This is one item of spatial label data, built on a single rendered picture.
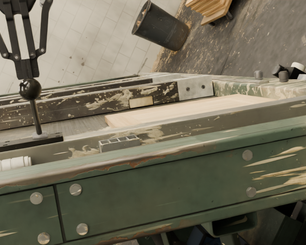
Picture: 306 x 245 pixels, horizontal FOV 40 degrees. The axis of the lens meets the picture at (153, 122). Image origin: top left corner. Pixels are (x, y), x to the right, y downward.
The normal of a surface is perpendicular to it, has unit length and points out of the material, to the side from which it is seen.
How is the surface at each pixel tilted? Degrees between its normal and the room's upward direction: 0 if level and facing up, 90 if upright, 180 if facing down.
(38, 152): 90
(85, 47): 90
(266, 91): 34
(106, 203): 90
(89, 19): 90
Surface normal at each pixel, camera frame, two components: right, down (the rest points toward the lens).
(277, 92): -0.96, 0.17
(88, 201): 0.23, 0.13
